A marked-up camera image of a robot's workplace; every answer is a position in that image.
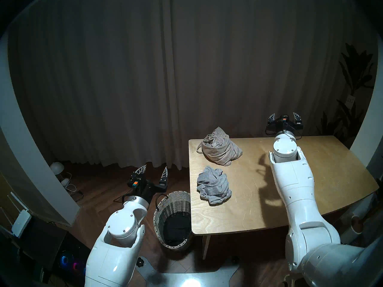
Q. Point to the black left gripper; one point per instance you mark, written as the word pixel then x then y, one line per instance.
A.
pixel 145 186

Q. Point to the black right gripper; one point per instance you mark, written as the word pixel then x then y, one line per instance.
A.
pixel 284 127

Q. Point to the black knit garment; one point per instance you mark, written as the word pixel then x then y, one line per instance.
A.
pixel 178 229

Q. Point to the grey garment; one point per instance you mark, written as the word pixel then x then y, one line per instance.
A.
pixel 214 186

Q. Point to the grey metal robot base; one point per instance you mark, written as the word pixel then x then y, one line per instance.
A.
pixel 191 279

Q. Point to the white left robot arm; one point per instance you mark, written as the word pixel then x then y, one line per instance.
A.
pixel 116 247

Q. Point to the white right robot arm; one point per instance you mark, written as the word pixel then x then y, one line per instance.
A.
pixel 299 193

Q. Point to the woven wicker laundry hamper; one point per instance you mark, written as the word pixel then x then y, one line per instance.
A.
pixel 167 205

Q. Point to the light wooden table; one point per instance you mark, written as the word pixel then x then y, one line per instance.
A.
pixel 335 175

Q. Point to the dark leafy houseplant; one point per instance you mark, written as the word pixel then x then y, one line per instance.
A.
pixel 356 74

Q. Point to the small white round device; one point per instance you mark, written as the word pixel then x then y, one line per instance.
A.
pixel 65 182

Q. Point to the black star knob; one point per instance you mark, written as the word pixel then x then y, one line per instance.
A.
pixel 140 262

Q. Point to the white mushroom lamp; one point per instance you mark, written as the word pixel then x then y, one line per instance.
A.
pixel 57 167

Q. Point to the long pleated curtain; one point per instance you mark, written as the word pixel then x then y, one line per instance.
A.
pixel 119 80

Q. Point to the black computer case RGB fans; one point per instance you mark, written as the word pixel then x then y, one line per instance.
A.
pixel 71 262

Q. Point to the white round floor pot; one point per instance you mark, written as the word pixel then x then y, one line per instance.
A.
pixel 357 220

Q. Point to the black low cabinet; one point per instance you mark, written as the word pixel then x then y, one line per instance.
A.
pixel 42 241

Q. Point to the white wifi router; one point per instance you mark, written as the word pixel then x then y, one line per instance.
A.
pixel 21 223

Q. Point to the white wall outlet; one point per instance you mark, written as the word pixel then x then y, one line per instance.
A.
pixel 350 100

